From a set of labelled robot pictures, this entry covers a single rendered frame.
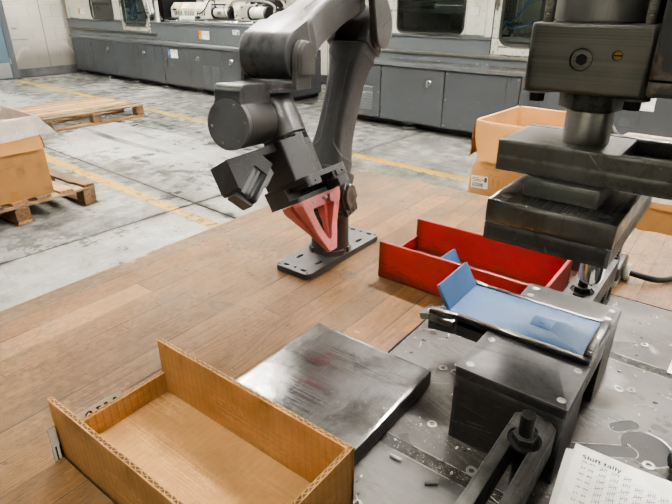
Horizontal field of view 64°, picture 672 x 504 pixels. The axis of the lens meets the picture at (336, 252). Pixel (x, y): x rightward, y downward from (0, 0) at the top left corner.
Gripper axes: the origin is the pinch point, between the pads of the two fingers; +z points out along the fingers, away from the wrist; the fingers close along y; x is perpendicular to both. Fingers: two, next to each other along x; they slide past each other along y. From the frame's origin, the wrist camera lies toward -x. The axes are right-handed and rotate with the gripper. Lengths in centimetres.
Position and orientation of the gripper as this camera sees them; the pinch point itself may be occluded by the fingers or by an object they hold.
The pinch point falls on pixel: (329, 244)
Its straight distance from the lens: 69.4
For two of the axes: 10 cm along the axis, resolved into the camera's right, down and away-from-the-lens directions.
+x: 6.9, -3.8, 6.1
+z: 3.8, 9.2, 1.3
